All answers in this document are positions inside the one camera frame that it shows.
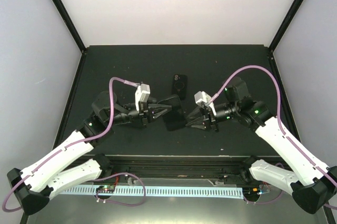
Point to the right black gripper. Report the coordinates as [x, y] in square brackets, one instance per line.
[205, 112]

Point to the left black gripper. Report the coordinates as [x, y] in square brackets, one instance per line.
[147, 110]

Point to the black smartphone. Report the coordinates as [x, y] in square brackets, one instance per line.
[175, 118]

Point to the black phone case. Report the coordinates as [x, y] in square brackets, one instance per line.
[179, 86]

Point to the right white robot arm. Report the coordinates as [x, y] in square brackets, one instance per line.
[310, 182]

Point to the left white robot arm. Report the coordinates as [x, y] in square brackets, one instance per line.
[37, 184]

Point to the small green circuit board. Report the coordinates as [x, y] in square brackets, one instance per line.
[105, 189]

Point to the right small circuit board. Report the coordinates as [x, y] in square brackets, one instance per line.
[258, 191]

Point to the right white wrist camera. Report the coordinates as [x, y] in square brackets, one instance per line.
[202, 97]

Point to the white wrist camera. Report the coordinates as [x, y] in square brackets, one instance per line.
[202, 97]
[141, 95]

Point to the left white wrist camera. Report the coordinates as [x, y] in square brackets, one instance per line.
[141, 95]

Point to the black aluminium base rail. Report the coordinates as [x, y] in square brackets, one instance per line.
[189, 167]

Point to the white slotted cable duct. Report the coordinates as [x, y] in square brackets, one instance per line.
[160, 191]

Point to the left black frame post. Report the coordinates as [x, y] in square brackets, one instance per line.
[69, 24]

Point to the black frame post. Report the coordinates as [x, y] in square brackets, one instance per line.
[69, 24]
[291, 13]

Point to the right black frame post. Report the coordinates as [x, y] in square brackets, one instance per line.
[291, 13]

